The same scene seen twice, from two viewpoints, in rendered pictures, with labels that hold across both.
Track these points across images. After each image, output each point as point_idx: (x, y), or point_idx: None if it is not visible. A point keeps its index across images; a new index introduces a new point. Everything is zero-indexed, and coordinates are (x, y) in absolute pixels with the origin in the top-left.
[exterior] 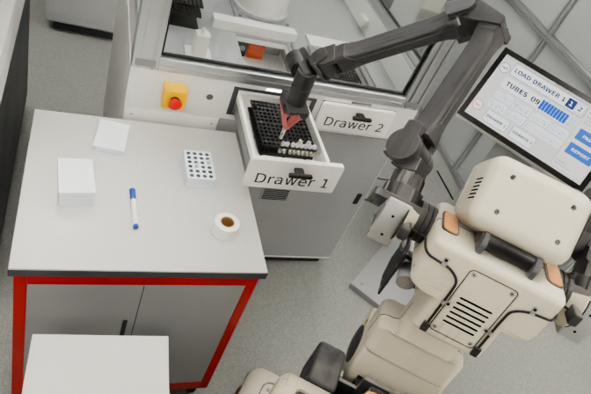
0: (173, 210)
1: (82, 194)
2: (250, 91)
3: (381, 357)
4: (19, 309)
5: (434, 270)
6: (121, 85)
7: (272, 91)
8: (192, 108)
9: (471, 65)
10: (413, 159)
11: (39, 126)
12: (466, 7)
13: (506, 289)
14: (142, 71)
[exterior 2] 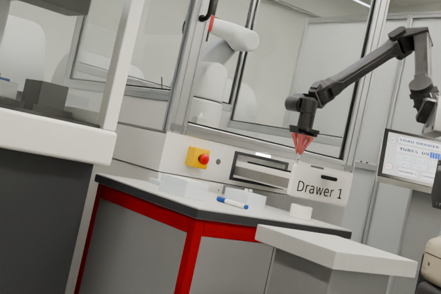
0: (255, 209)
1: (201, 185)
2: (245, 155)
3: None
4: (189, 273)
5: None
6: (129, 178)
7: (259, 155)
8: (205, 174)
9: (426, 49)
10: (432, 88)
11: (113, 177)
12: (402, 30)
13: None
14: (174, 136)
